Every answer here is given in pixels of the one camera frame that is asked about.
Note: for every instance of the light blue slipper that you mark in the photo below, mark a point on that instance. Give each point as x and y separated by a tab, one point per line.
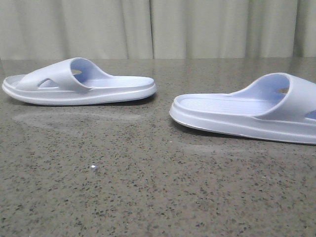
277	106
76	81

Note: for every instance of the grey-green background curtain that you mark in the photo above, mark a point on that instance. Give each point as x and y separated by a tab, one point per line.
161	29

